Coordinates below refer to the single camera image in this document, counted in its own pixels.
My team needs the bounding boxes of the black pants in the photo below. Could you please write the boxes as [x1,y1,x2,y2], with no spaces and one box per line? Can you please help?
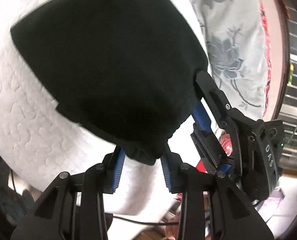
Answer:
[11,0,208,165]

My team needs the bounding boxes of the white quilted mattress cover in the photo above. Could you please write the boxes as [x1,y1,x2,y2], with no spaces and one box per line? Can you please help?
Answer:
[0,0,204,215]

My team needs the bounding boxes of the red patterned bedding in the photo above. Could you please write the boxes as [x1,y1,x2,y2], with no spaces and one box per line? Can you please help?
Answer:
[260,1,272,116]

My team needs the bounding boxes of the grey floral pillow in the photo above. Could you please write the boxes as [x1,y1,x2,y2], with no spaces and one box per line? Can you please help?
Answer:
[190,0,267,120]

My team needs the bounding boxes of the dark wooden headboard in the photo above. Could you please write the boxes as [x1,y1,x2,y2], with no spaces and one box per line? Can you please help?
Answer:
[269,0,290,119]

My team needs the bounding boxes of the black cable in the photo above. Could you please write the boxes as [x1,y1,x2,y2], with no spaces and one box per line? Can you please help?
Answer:
[111,214,180,227]

